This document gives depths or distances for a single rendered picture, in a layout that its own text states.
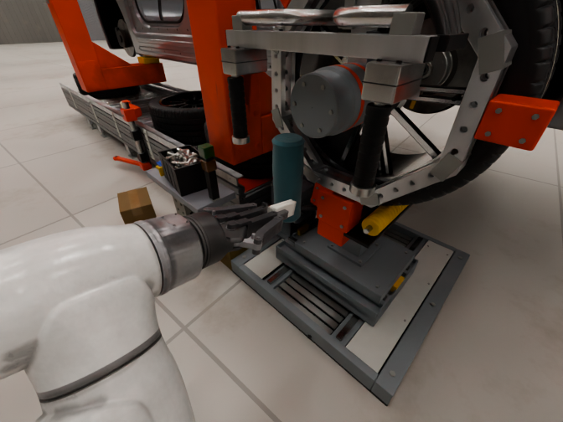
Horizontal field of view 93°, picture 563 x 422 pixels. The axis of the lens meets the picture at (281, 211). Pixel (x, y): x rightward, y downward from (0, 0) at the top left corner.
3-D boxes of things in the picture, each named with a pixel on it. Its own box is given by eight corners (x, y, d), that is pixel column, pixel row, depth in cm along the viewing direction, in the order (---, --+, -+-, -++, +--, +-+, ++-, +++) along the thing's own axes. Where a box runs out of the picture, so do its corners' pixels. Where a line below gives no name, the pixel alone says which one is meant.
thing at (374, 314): (412, 274, 118) (419, 258, 112) (372, 328, 97) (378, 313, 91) (322, 224, 146) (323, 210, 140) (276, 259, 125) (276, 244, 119)
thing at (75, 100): (172, 117, 337) (164, 84, 314) (97, 134, 287) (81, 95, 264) (139, 103, 394) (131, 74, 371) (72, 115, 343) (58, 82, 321)
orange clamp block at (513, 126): (482, 129, 54) (538, 141, 49) (471, 139, 50) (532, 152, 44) (498, 92, 50) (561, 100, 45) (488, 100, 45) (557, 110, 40)
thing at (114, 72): (167, 81, 255) (157, 38, 235) (108, 90, 225) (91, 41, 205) (159, 79, 265) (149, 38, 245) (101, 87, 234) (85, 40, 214)
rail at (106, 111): (253, 209, 142) (250, 173, 129) (240, 217, 137) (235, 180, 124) (100, 115, 282) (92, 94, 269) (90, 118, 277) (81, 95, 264)
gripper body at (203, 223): (208, 233, 31) (261, 215, 38) (168, 207, 36) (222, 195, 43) (204, 284, 34) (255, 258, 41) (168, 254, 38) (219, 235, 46)
